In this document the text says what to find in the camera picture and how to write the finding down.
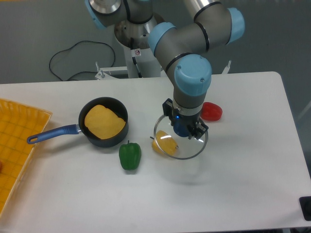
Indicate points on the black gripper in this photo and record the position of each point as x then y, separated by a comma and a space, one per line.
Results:
185, 120

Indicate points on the glass pot lid blue knob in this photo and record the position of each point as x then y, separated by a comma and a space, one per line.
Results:
187, 148

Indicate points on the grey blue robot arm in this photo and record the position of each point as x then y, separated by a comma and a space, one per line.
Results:
192, 74

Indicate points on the yellow bell pepper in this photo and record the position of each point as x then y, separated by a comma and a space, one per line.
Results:
164, 144

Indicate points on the red bell pepper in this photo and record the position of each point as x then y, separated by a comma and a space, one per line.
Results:
211, 112

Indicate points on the green bell pepper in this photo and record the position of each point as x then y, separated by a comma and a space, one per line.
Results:
130, 155

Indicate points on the yellow bread slice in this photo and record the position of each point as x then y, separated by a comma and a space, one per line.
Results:
103, 122

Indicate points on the black device at table edge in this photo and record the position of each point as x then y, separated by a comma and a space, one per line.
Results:
305, 203

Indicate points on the yellow plastic basket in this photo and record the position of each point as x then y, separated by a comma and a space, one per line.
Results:
17, 122

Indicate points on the dark saucepan blue handle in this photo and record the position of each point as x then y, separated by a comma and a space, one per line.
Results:
111, 103

